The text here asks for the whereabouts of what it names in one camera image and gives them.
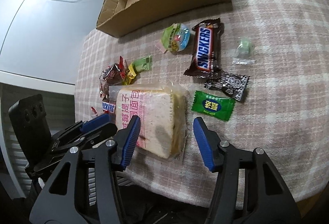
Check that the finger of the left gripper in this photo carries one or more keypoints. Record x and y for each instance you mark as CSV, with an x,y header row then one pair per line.
x,y
83,136
95,123

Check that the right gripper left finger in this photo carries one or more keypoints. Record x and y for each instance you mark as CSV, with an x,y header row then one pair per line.
x,y
65,196

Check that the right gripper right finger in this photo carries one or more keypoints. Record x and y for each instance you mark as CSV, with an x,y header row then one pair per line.
x,y
249,188

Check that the small Snickers bar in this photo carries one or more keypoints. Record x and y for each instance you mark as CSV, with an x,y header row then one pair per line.
x,y
108,106

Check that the red brown snack bag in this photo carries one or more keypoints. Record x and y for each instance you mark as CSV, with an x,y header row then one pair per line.
x,y
114,75

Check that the yellow candy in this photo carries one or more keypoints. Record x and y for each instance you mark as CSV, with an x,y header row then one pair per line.
x,y
130,75

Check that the packaged sliced bread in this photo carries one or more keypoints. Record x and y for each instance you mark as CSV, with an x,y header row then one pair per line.
x,y
162,112

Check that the light green candy wrapper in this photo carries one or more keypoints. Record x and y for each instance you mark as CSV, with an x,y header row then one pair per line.
x,y
143,64

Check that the black white cookie packet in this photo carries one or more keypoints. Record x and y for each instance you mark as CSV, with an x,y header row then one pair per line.
x,y
232,85

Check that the green blue egg snack pack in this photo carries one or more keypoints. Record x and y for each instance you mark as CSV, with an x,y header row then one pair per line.
x,y
174,38

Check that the clear green candy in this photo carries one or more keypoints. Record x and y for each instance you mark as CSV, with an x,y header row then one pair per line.
x,y
244,53

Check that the large Snickers bar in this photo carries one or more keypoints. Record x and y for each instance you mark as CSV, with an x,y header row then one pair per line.
x,y
206,44

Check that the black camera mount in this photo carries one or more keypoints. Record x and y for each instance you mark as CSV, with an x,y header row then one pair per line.
x,y
28,120

